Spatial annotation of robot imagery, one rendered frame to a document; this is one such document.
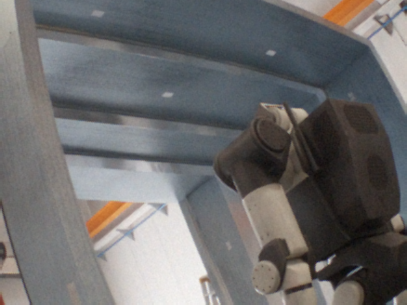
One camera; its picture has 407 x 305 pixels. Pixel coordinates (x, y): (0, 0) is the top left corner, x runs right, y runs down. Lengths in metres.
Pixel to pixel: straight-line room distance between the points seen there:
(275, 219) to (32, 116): 1.13
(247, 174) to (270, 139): 0.09
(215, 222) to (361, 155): 4.86
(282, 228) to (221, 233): 4.86
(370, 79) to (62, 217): 3.70
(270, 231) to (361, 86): 4.08
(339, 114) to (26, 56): 1.33
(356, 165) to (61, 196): 1.04
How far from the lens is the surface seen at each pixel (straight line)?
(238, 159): 1.42
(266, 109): 1.64
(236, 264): 6.10
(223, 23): 4.23
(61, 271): 2.08
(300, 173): 1.46
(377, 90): 5.29
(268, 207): 1.37
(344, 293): 1.46
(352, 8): 11.01
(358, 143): 1.46
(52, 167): 2.15
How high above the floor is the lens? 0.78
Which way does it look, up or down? 24 degrees up
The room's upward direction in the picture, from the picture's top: 23 degrees counter-clockwise
